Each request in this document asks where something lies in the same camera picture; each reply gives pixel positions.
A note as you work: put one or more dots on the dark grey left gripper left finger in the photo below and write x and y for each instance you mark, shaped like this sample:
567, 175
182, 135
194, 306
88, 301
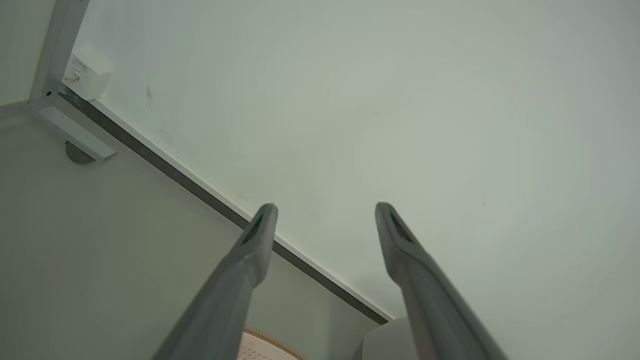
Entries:
235, 280

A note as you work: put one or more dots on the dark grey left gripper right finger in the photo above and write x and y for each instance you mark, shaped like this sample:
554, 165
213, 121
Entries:
425, 290

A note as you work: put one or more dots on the cream plastic laundry basket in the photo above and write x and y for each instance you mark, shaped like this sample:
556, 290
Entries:
265, 347

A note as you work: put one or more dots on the grey fabric sofa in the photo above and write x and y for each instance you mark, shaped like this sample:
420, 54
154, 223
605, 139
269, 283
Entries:
387, 342

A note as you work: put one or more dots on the white and black skirting strip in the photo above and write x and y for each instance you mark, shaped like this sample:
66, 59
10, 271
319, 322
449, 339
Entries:
200, 187

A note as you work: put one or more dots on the dark round frame foot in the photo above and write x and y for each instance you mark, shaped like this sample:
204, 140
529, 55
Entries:
77, 155

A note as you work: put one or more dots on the white wall socket box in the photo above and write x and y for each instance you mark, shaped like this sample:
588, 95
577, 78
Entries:
90, 75

